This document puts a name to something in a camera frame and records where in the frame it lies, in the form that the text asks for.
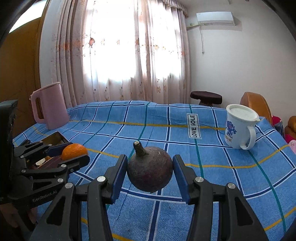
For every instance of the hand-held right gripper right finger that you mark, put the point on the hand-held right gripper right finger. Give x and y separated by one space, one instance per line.
181 178

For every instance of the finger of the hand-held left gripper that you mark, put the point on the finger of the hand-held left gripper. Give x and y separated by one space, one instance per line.
55 149
74 162

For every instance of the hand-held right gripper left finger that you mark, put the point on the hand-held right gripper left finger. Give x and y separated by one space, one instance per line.
119 178

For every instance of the large orange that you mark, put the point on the large orange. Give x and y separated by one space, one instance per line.
74 151

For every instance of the rectangular metal tin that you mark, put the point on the rectangular metal tin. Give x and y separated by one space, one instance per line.
55 138

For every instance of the dark purple round fruit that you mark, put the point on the dark purple round fruit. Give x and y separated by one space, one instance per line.
150 171

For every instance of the pale round slice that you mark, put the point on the pale round slice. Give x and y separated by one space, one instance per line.
41 161

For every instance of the pink electric kettle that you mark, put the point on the pink electric kettle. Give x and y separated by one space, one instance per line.
53 106

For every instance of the blue checked tablecloth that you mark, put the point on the blue checked tablecloth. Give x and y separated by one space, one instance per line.
161 129

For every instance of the white printed mug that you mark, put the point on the white printed mug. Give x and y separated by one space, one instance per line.
238 125

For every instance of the wooden door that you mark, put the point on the wooden door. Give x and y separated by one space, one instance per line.
23 58

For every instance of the dark round stool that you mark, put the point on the dark round stool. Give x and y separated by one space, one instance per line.
205 95

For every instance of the floral sheer curtain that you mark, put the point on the floral sheer curtain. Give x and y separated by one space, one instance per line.
115 58

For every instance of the red cloth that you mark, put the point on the red cloth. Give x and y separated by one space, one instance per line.
276 121

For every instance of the brown leather sofa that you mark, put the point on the brown leather sofa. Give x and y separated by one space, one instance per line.
291 125

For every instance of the white air conditioner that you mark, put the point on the white air conditioner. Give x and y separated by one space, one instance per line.
216 18

